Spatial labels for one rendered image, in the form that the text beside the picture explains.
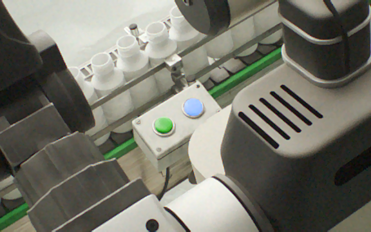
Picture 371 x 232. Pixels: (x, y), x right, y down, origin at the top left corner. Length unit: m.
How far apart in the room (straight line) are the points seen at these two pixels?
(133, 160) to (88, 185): 0.89
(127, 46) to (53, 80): 0.78
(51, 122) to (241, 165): 0.16
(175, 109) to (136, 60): 0.14
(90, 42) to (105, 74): 1.98
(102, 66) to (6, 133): 0.75
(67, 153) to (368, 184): 0.24
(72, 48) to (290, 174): 2.82
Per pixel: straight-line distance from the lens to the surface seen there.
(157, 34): 1.41
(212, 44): 1.49
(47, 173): 0.62
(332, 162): 0.60
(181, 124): 1.32
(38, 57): 0.65
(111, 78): 1.40
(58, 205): 0.61
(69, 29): 3.48
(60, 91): 0.66
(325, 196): 0.62
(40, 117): 0.64
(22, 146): 0.64
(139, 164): 1.51
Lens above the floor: 2.03
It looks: 44 degrees down
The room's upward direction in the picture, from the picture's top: 16 degrees counter-clockwise
